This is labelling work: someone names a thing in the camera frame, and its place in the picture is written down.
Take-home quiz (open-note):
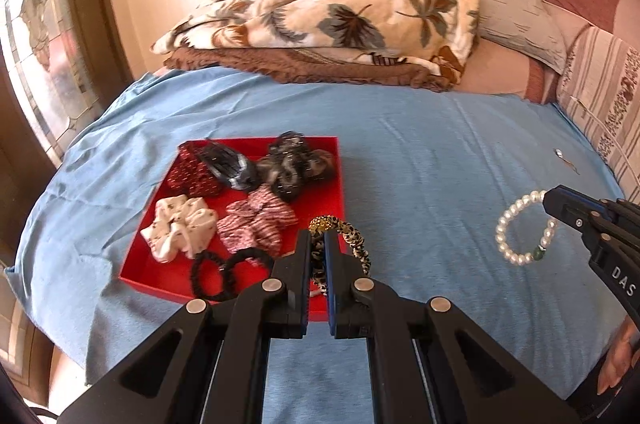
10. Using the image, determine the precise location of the person's right hand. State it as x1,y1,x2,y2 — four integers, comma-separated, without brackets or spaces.
596,316,640,399

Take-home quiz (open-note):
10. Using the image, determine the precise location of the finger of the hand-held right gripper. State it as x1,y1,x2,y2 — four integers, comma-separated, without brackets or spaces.
542,188,608,255
557,184,640,220

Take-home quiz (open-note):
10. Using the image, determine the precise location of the black hair claw clip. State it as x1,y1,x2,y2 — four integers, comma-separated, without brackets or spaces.
200,141,261,192

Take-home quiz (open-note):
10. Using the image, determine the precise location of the white printed scrunchie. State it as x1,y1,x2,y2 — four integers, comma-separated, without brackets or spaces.
140,195,220,264

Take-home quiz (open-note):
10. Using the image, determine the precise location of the striped floral pillow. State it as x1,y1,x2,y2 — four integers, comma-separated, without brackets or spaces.
555,26,640,205

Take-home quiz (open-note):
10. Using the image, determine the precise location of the silver pendant necklace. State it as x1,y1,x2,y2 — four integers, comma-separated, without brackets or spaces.
552,148,581,176

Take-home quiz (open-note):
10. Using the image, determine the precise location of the red dotted scrunchie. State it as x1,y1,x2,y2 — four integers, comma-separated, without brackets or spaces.
165,141,223,197

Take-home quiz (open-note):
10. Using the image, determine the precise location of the red tray box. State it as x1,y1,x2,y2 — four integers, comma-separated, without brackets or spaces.
118,135,351,324

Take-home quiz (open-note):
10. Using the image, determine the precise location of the black hair tie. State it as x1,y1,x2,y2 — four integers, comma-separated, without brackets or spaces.
189,250,236,303
220,246,276,300

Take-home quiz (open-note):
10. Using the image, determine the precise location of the leopard print hair tie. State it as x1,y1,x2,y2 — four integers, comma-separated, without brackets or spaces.
307,215,373,300

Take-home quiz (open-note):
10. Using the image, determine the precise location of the red plaid scrunchie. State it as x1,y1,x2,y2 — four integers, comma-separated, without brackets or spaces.
216,185,299,255

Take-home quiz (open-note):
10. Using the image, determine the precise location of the light blue cloth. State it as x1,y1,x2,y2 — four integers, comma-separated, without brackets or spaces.
5,69,631,424

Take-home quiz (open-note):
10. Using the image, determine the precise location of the leaf print blanket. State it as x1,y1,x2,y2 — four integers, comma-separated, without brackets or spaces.
151,0,481,77

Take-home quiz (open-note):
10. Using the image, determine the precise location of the grey pillow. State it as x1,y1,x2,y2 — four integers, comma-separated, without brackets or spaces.
470,0,568,75

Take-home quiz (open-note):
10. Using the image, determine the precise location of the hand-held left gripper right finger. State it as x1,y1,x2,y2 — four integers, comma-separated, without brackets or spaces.
322,229,583,424

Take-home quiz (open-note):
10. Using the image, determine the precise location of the brown quilted blanket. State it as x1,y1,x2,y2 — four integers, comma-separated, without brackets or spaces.
164,46,451,94

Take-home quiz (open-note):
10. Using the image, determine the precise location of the dark beaded scrunchie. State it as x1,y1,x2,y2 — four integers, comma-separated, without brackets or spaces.
257,131,337,202

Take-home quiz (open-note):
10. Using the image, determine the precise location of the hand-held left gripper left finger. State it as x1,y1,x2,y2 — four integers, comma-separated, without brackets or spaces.
57,229,313,424

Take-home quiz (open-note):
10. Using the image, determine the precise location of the white pearl bracelet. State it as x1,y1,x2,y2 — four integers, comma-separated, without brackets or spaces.
495,190,558,267

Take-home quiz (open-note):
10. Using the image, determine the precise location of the white cable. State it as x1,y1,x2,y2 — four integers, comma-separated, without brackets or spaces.
575,96,640,185

